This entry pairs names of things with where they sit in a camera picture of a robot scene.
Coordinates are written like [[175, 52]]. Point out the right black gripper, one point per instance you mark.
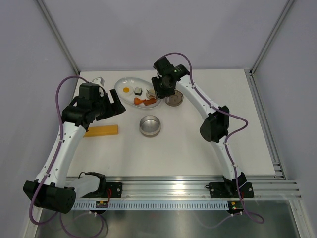
[[156, 81]]

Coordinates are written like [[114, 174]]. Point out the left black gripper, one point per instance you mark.
[[113, 108]]

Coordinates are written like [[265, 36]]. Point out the metal tongs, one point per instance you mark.
[[158, 98]]

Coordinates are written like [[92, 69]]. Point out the beige bun toy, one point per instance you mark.
[[150, 94]]

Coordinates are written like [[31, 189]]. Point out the round metal lunch box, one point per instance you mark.
[[150, 126]]

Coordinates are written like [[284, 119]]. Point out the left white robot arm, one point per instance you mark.
[[49, 189]]

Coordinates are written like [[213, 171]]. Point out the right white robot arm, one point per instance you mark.
[[216, 119]]

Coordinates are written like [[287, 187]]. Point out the fried egg toy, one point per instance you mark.
[[126, 91]]

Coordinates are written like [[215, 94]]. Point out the orange carrot piece toy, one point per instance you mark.
[[138, 101]]

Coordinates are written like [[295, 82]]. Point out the orange sausage toy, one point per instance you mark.
[[149, 101]]

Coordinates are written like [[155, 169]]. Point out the white oval plate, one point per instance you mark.
[[135, 82]]

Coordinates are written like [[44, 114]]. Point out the sushi roll toy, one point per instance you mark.
[[138, 91]]

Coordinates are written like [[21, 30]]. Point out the yellow wooden block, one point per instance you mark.
[[104, 130]]

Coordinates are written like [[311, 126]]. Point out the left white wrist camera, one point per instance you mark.
[[99, 81]]

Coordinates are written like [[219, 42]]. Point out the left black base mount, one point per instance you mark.
[[112, 189]]

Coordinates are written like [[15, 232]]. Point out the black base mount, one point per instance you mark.
[[112, 189], [218, 190]]

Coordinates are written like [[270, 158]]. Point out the right aluminium frame post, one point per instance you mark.
[[272, 35]]

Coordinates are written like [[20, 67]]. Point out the aluminium frame post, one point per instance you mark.
[[272, 35], [44, 10]]

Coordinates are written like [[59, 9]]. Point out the white slotted cable duct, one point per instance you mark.
[[151, 205]]

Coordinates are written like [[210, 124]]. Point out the left aluminium frame post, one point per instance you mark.
[[44, 10]]

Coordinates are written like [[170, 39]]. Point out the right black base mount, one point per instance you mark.
[[218, 190]]

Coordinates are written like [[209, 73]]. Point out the aluminium front rail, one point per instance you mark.
[[193, 188]]

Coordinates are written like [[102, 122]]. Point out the aluminium rail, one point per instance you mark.
[[274, 154], [193, 188]]

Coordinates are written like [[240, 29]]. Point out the right side aluminium rail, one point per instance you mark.
[[274, 154]]

